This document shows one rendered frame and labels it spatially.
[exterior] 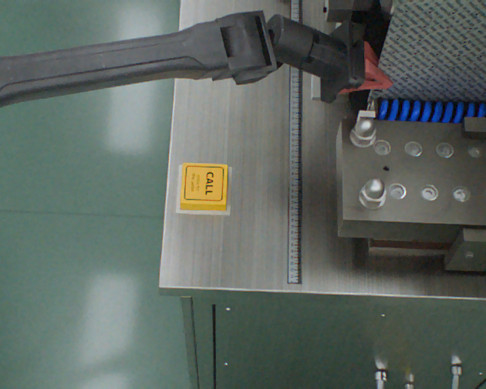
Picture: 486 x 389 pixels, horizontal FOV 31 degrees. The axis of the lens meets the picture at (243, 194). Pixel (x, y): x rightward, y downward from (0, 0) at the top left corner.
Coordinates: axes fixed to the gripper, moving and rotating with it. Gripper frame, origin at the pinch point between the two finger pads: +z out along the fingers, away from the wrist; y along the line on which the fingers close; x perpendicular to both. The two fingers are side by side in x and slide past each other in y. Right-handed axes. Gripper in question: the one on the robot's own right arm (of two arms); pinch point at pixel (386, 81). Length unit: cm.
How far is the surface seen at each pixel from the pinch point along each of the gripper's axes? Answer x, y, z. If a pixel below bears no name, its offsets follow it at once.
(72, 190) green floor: -125, -33, -2
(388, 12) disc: 12.3, 0.3, -10.0
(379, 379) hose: -47, 27, 37
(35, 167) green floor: -130, -40, -11
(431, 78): 4.5, 0.2, 4.4
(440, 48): 10.4, 0.3, 0.5
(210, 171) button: -24.9, 7.9, -14.0
